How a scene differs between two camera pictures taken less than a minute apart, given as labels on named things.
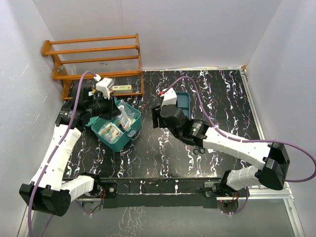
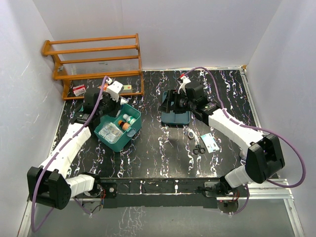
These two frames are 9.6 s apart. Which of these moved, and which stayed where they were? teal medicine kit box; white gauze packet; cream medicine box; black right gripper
Moved: white gauze packet; black right gripper
Stayed: cream medicine box; teal medicine kit box
